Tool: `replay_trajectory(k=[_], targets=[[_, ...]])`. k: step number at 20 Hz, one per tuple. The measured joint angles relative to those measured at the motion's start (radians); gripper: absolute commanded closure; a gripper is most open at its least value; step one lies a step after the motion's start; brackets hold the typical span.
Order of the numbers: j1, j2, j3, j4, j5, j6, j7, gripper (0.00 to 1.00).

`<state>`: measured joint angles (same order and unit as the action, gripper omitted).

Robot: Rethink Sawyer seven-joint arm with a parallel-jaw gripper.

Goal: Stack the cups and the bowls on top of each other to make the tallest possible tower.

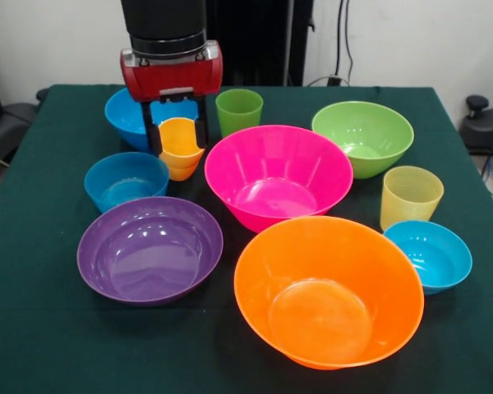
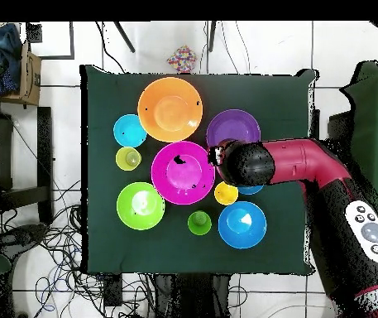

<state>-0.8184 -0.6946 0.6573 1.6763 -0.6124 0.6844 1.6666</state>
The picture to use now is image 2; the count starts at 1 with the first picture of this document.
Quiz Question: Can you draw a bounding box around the yellow-orange plastic cup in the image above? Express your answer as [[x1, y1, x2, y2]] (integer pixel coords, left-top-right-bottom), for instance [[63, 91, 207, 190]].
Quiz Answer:
[[213, 181, 240, 206]]

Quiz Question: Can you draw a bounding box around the large pink plastic bowl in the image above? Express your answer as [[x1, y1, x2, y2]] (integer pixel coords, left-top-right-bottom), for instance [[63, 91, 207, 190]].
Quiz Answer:
[[151, 140, 217, 206]]

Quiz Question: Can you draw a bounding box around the purple plastic bowl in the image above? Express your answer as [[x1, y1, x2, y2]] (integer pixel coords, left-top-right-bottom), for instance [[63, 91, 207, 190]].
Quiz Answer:
[[205, 108, 261, 148]]

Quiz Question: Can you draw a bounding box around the green plastic cup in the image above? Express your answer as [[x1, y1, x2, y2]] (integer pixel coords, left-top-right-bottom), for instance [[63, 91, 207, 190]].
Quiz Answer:
[[187, 210, 213, 237]]

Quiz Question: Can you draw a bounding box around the large blue plastic bowl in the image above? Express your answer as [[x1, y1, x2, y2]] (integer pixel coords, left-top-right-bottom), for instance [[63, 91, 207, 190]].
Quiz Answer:
[[217, 200, 268, 250]]

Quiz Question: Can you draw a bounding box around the large orange plastic bowl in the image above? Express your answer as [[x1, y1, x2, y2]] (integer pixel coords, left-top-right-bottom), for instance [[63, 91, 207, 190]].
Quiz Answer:
[[136, 76, 204, 143]]

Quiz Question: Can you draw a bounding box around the green plastic bowl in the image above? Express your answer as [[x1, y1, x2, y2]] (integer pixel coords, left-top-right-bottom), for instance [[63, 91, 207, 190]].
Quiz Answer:
[[116, 181, 166, 231]]

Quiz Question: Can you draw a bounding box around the translucent yellow plastic cup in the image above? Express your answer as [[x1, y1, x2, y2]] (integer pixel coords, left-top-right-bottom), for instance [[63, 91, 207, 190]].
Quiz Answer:
[[115, 146, 142, 172]]

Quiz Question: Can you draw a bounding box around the dark green tablecloth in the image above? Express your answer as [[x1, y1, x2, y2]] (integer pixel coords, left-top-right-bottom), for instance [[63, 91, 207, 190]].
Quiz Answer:
[[79, 64, 318, 276]]

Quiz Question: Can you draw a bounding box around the small cyan plastic bowl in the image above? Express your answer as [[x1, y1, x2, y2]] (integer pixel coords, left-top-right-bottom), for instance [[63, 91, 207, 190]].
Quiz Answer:
[[112, 113, 148, 149]]

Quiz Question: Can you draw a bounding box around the colourful patterned box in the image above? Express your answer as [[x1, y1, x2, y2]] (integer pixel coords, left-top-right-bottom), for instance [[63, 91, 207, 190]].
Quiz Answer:
[[166, 45, 199, 75]]

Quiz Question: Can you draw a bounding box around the black tripod leg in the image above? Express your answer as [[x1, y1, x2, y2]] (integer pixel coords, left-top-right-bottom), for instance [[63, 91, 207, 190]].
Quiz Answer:
[[208, 21, 217, 53], [113, 21, 136, 54]]

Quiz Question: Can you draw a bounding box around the brown cardboard box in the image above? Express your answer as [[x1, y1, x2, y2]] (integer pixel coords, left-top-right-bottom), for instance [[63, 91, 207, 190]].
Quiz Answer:
[[0, 41, 43, 108]]

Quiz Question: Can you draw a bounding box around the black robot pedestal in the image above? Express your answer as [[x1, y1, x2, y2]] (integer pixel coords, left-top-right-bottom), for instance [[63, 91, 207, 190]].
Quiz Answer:
[[153, 272, 232, 318]]

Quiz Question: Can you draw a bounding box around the black bench frame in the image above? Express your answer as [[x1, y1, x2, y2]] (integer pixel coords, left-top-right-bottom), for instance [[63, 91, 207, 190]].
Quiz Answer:
[[0, 105, 55, 226]]

